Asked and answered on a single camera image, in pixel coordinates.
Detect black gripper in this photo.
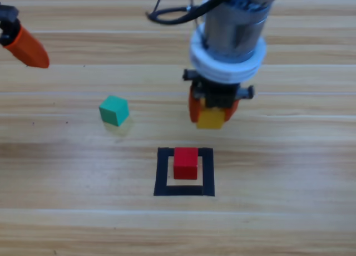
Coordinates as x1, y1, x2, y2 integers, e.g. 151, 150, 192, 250
182, 68, 255, 124
0, 2, 50, 69

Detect yellow wooden cube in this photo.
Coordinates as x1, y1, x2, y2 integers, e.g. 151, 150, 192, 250
196, 107, 225, 130

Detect red wooden cube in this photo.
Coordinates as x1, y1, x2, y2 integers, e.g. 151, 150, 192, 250
173, 147, 199, 180

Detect green wooden cube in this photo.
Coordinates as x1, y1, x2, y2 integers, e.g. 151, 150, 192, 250
98, 95, 130, 127

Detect black tape square outline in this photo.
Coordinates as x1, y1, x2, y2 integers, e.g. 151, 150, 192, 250
153, 147, 216, 197

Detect thick black camera cable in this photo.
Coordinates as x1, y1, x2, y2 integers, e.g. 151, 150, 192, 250
145, 0, 237, 26

